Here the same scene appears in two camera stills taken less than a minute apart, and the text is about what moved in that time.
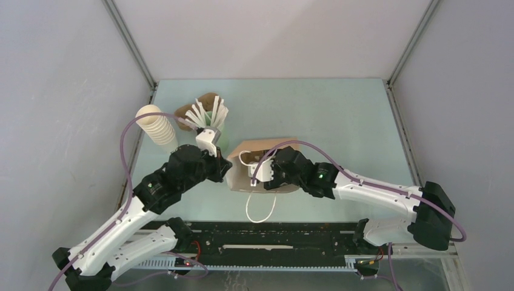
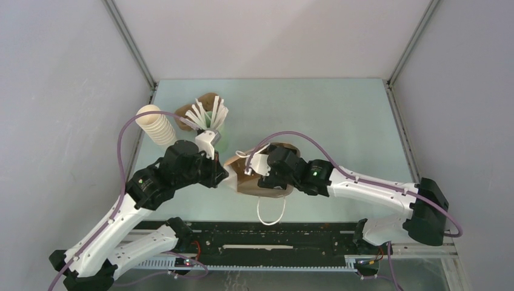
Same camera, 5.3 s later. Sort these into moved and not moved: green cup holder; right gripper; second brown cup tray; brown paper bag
Moved: brown paper bag
Not moved: second brown cup tray; green cup holder; right gripper
